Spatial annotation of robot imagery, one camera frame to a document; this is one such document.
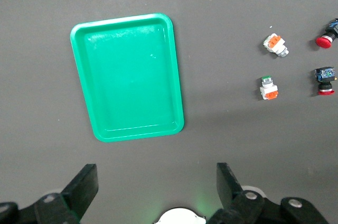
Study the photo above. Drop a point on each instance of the green plastic tray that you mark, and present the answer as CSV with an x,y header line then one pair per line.
x,y
129,81

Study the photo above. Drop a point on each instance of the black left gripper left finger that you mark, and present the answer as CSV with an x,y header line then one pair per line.
x,y
79,189

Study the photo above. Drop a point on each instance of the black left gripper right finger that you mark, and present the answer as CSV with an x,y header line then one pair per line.
x,y
232,195

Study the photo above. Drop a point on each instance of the red mushroom push button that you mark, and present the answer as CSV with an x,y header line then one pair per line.
x,y
324,41
326,76

